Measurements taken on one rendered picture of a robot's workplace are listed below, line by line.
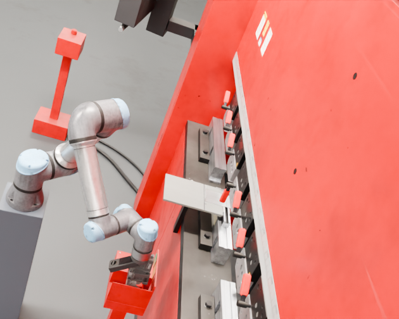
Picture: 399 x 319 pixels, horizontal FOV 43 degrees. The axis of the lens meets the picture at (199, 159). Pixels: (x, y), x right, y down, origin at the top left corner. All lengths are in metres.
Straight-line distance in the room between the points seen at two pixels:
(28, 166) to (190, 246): 0.72
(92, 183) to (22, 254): 0.68
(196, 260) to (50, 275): 1.16
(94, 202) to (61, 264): 1.33
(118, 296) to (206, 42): 1.41
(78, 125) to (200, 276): 0.76
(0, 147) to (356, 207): 3.04
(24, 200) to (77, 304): 0.92
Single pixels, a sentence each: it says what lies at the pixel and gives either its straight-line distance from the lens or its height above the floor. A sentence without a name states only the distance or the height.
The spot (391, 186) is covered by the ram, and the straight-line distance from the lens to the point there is 1.05.
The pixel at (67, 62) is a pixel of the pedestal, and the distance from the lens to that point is 3.78.
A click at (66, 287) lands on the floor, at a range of 3.00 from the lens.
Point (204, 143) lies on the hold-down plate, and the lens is 2.77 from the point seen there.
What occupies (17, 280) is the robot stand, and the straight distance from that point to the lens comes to 2.50.
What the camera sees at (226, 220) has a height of 0.99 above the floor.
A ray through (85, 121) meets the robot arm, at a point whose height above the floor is 1.34.
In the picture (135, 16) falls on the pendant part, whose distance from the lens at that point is 2.91.
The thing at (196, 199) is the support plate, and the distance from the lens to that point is 2.19.
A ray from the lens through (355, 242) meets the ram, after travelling 1.11.
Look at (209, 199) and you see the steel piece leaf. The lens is 2.22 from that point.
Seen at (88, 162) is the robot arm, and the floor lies 1.22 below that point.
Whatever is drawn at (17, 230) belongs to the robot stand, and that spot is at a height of 0.68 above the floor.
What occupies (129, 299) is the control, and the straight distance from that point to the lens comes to 2.06.
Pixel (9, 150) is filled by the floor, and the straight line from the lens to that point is 3.82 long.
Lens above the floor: 2.29
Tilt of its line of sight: 32 degrees down
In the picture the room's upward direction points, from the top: 23 degrees clockwise
